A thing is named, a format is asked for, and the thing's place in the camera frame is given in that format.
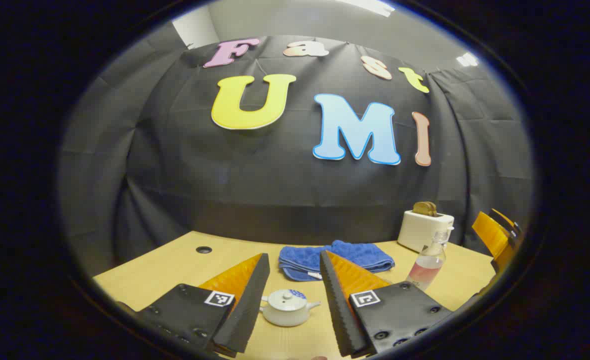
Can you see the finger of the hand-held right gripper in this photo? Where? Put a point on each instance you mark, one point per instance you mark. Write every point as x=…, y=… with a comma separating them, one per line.
x=492, y=237
x=507, y=224

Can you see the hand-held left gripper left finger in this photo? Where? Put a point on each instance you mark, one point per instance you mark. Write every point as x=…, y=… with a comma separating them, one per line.
x=249, y=300

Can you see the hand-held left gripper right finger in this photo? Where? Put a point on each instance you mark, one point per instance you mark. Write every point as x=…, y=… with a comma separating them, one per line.
x=337, y=310

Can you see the white teacup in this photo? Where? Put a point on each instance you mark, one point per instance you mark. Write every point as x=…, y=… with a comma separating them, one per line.
x=287, y=316

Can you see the clear plastic water bottle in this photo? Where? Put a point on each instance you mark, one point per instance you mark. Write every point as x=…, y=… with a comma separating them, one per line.
x=427, y=267

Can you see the folded blue towel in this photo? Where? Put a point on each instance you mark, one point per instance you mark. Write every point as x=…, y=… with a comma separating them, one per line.
x=305, y=260

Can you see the white toaster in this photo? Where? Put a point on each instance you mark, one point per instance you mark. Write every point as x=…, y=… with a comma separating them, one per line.
x=420, y=231

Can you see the brown bread slice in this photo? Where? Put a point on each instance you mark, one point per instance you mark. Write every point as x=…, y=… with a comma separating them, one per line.
x=425, y=209

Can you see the black backdrop cloth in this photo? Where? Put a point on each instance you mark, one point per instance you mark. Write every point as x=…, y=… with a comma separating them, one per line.
x=255, y=175

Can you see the ceiling light panel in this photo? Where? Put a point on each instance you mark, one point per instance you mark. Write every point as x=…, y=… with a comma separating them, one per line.
x=370, y=6
x=467, y=59

